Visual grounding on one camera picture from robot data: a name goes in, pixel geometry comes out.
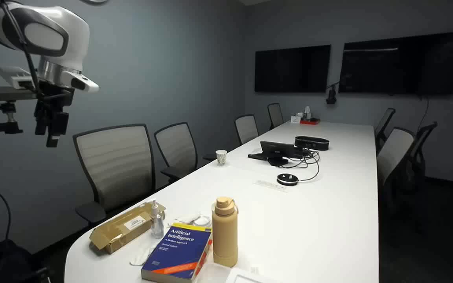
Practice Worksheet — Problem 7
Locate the black round speakerphone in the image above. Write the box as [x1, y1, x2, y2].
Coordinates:
[276, 171, 301, 186]

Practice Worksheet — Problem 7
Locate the clear hand sanitizer bottle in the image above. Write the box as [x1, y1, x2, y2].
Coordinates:
[150, 199, 167, 240]

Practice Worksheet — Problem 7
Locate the clear plastic packaging shell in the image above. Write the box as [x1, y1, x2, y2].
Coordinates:
[186, 212, 213, 227]

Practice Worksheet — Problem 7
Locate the open cardboard box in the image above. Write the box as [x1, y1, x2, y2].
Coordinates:
[88, 201, 161, 256]

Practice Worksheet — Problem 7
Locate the larger black wall television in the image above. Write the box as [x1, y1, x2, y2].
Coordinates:
[338, 29, 453, 97]

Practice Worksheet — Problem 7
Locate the tan insulated bottle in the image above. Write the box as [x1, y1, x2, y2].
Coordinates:
[211, 194, 241, 268]

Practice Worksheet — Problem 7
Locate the large grey mesh office chair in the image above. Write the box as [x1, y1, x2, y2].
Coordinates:
[71, 122, 158, 226]

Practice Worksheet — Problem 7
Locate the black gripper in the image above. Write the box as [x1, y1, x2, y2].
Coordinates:
[33, 84, 76, 149]

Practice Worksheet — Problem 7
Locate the blue textbook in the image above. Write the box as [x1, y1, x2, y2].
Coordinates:
[140, 221, 214, 283]

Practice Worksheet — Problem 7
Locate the black speakerphone cable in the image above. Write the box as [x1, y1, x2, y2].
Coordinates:
[280, 149, 323, 182]

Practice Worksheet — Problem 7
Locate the black touch panel tablet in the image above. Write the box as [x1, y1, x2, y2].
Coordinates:
[247, 139, 312, 161]

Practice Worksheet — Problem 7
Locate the grey stereo camera bar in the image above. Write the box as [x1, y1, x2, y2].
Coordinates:
[0, 84, 43, 103]

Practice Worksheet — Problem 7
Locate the smaller black wall television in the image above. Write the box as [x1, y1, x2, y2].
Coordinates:
[253, 43, 334, 94]

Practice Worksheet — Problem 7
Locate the black video bar device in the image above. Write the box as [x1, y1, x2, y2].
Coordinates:
[294, 135, 331, 152]

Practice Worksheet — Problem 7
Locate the clear square plastic bowl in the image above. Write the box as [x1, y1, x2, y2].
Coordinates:
[194, 259, 276, 283]

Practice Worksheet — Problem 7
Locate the dark office chair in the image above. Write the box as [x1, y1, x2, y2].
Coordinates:
[373, 106, 398, 153]
[401, 120, 439, 201]

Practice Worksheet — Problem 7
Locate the white paper cup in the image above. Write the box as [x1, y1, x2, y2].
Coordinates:
[214, 147, 228, 166]

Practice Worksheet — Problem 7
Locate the black bag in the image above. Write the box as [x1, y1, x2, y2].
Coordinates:
[0, 238, 52, 283]

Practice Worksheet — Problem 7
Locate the light mesh office chair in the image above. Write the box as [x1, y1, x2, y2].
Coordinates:
[376, 125, 417, 210]

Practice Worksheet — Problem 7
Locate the clear plastic bag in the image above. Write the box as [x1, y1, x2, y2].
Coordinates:
[128, 241, 158, 267]

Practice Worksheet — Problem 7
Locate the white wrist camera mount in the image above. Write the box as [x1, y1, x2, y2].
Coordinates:
[0, 64, 101, 94]

